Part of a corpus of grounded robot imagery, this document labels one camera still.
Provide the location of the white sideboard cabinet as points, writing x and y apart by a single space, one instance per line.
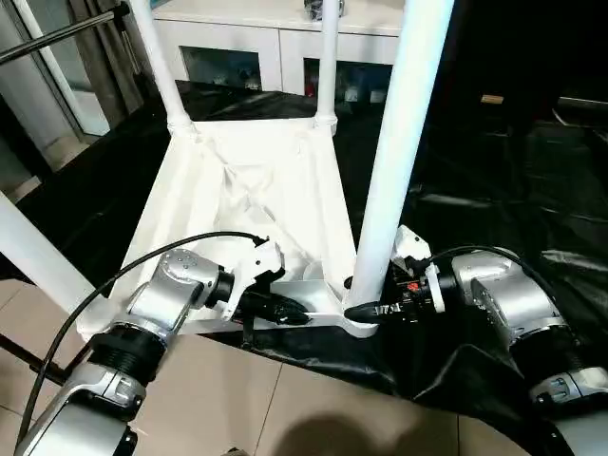
237 35

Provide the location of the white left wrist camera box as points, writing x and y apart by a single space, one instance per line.
256 259

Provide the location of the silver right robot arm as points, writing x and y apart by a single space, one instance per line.
513 304

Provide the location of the metal rod with black knob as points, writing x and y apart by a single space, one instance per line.
52 38

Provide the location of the white plastic table top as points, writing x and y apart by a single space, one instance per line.
237 190

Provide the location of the grey curtain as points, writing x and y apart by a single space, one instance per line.
109 57

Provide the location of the small tan label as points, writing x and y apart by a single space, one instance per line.
491 99

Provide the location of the red bottle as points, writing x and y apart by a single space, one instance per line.
309 89

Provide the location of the black plastic mat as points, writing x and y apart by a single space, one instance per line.
499 190

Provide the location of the black parts in clear bag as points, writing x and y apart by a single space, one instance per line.
314 9

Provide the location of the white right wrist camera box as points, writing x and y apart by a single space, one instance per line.
413 244

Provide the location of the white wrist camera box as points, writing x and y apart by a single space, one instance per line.
413 244
256 259

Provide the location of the black draped furniture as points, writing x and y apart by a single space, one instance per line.
532 43

